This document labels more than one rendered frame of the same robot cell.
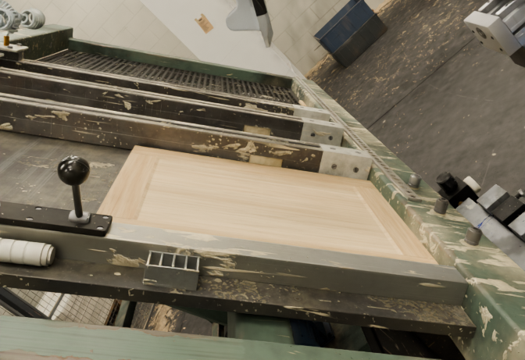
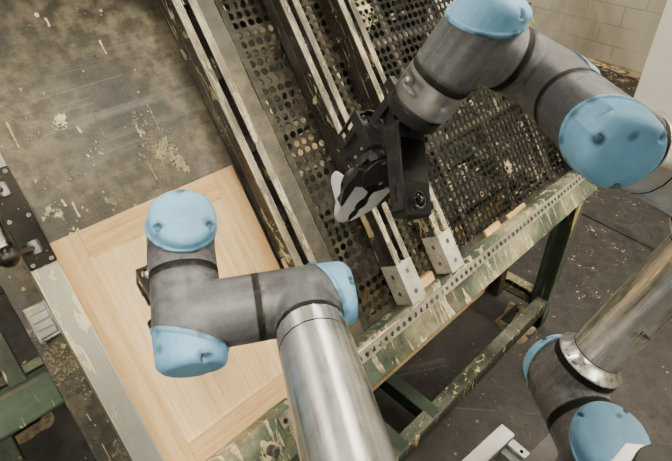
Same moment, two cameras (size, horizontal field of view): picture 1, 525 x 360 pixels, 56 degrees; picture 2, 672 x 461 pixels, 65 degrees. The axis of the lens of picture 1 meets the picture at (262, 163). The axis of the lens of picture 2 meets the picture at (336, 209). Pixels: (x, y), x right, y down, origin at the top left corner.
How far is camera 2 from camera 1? 0.97 m
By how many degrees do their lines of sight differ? 37
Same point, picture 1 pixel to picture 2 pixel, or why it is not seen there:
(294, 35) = not seen: outside the picture
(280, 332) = (55, 398)
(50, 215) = (25, 228)
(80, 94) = (297, 54)
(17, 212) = (12, 209)
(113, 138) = (228, 143)
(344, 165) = not seen: hidden behind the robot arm
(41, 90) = (279, 17)
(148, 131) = (246, 169)
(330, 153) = not seen: hidden behind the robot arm
